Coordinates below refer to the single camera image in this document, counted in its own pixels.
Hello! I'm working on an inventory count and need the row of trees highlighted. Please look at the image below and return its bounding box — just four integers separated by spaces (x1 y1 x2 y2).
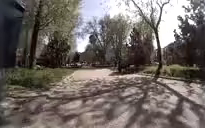
14 0 205 74

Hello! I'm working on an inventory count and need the dark tree trunk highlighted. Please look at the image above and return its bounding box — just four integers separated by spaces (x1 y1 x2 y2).
28 0 44 70

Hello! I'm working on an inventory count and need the tree with forked trunk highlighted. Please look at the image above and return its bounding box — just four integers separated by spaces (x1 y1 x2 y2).
124 0 173 78

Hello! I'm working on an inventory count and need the person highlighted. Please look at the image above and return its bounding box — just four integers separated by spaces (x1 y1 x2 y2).
0 0 26 128

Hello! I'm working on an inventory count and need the building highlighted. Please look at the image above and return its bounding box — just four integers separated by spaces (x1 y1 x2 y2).
162 40 191 66

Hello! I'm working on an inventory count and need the pale dirt path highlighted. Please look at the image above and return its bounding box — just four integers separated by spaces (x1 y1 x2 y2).
0 68 205 128

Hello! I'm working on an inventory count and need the grass patch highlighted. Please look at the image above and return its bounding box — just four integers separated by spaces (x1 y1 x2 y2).
141 63 205 82
4 67 78 90

